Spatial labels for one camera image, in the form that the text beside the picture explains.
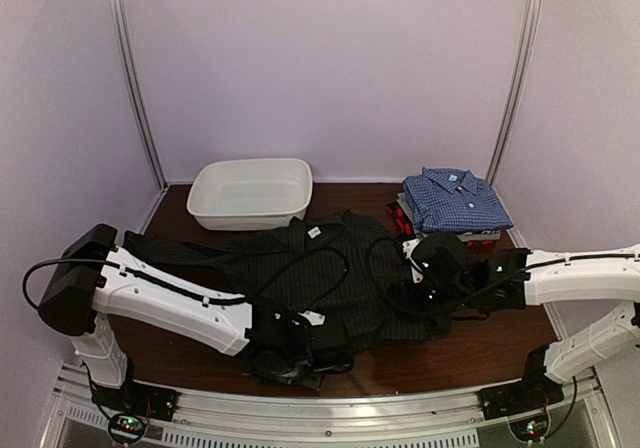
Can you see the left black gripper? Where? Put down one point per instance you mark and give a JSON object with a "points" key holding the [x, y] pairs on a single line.
{"points": [[312, 381]]}

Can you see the red black folded shirt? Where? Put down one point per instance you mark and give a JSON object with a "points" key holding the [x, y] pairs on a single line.
{"points": [[404, 220]]}

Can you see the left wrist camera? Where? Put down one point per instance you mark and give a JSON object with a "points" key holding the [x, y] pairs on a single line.
{"points": [[314, 318]]}

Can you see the left aluminium frame post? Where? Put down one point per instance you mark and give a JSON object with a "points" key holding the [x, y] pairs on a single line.
{"points": [[133, 87]]}

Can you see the grey folded shirt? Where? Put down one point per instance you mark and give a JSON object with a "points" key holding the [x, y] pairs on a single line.
{"points": [[401, 198]]}

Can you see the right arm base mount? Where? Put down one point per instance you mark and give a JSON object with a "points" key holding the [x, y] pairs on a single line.
{"points": [[526, 402]]}

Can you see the blue checked folded shirt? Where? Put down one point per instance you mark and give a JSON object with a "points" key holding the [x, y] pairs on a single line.
{"points": [[453, 200]]}

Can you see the white plastic tub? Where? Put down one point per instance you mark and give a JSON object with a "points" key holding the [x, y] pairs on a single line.
{"points": [[251, 194]]}

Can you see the aluminium frame post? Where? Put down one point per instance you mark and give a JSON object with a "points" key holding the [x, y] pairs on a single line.
{"points": [[529, 28], [133, 87]]}

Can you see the right aluminium frame post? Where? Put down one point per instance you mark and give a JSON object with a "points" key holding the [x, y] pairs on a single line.
{"points": [[529, 28]]}

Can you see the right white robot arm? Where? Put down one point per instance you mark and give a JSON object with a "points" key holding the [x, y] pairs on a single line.
{"points": [[517, 278]]}

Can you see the front aluminium rail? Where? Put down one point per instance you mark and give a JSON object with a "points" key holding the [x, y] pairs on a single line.
{"points": [[451, 418]]}

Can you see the black pinstriped long sleeve shirt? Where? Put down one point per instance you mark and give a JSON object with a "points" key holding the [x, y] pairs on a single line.
{"points": [[339, 265]]}

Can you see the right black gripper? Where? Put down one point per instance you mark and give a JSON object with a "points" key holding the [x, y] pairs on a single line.
{"points": [[404, 295]]}

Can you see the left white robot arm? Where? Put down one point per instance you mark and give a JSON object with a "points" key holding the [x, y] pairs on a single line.
{"points": [[95, 278]]}

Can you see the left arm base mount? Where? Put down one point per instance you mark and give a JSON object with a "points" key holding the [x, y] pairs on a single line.
{"points": [[130, 409]]}

